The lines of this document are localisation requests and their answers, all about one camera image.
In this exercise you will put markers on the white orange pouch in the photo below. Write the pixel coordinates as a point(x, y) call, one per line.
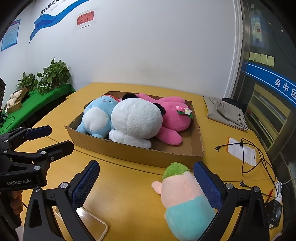
point(243, 152)

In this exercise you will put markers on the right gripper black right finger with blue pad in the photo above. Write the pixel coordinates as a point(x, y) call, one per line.
point(252, 221)

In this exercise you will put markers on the hand in orange glove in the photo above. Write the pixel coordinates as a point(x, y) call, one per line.
point(16, 202)

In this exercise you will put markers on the green table cloth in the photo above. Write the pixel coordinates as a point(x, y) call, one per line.
point(35, 107)

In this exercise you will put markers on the cartoon sheep picture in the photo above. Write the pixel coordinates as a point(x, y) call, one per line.
point(256, 28)

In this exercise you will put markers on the pink plush toy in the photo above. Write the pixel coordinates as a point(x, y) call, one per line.
point(176, 119)

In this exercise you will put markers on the green haired pastel plush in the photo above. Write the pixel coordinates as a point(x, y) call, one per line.
point(188, 211)

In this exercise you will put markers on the clear phone case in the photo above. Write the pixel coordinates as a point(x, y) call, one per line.
point(97, 227)

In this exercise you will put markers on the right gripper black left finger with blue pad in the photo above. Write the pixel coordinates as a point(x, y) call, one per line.
point(41, 223)

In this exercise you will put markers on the grey cloth bag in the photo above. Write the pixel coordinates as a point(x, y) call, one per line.
point(225, 113)

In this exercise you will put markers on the large potted plant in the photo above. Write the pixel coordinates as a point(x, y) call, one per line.
point(53, 76)

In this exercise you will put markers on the blue framed poster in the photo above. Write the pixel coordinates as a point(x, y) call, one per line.
point(11, 36)

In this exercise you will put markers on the yellow sticky notes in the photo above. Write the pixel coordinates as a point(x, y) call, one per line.
point(262, 58)

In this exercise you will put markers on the red wall sign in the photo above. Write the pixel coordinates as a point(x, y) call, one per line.
point(85, 19)

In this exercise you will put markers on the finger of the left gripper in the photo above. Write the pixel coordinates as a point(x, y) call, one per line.
point(34, 133)
point(50, 152)

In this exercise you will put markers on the white panda plush toy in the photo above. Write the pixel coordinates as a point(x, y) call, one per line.
point(135, 121)

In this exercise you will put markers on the small cardboard box with toy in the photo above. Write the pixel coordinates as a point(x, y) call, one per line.
point(16, 100)

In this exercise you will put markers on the small potted plant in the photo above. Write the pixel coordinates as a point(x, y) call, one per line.
point(28, 81)

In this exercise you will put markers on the blue plush toy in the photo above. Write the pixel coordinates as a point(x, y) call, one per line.
point(96, 119)

